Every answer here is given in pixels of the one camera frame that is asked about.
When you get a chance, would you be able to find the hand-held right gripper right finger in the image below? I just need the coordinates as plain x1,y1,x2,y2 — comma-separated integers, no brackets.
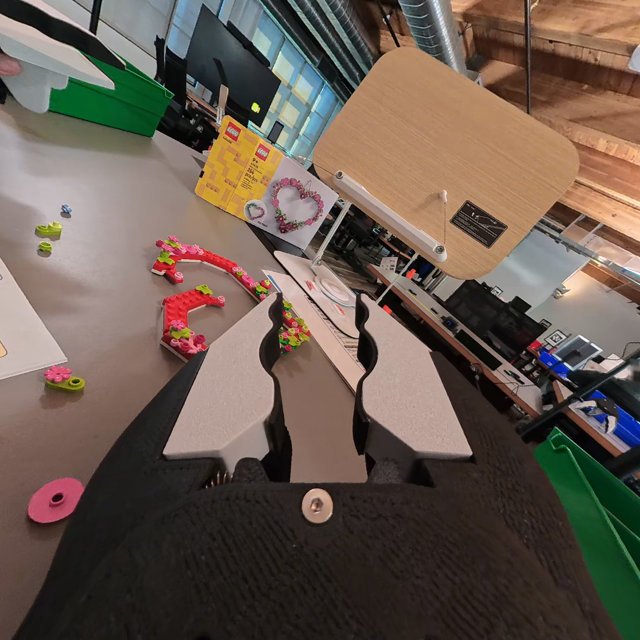
353,293,474,475

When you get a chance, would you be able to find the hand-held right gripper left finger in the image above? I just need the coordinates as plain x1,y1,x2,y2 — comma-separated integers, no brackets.
162,292,293,471

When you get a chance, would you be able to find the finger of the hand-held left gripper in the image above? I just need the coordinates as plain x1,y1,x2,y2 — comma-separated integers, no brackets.
0,0,127,115

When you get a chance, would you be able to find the small red lego section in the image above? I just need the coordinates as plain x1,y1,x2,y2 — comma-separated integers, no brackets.
160,284,226,363

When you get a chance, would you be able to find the large red flowered lego section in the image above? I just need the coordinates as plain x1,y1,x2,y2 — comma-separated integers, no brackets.
151,235,312,355

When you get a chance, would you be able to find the lime lego plate pink flower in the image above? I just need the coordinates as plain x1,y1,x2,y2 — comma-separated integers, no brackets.
43,365,86,393

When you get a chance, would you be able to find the magenta round lego disc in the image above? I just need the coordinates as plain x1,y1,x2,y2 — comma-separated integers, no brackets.
27,477,85,524

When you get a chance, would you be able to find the yellow lego set box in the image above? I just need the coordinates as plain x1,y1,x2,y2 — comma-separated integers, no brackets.
194,115,340,250

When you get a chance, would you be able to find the lego instruction booklet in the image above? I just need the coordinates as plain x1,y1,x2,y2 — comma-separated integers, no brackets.
0,257,68,381

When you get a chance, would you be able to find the background work table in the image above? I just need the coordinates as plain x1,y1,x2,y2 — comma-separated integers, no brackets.
367,262,546,418

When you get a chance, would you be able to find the green plastic bin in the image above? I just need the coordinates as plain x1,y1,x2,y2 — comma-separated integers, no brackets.
47,55,175,138
532,426,640,640

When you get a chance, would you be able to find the printed sheet in plastic sleeve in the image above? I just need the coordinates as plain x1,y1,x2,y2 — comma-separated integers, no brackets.
261,268,368,396

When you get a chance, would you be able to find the blue storage bin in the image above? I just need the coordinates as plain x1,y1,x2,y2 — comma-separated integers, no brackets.
575,390,640,451
537,347,571,378

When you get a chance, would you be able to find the black monitor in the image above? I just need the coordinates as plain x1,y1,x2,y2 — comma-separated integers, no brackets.
185,4,282,128

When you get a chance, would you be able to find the wood-look panel on white stand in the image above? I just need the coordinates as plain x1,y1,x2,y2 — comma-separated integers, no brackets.
274,46,581,341

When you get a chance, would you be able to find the silver spiral ventilation duct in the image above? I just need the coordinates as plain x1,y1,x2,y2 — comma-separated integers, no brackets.
260,0,381,98

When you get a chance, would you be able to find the silver ribbed ventilation duct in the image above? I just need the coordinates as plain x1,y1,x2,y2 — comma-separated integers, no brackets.
397,0,468,76

